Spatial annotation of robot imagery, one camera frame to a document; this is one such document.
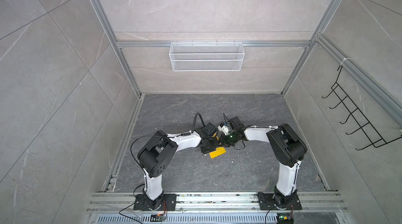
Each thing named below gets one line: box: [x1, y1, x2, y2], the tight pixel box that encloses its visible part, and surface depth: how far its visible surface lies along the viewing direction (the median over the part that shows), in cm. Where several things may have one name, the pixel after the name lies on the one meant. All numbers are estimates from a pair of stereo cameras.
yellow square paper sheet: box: [208, 147, 227, 159], surface depth 91 cm
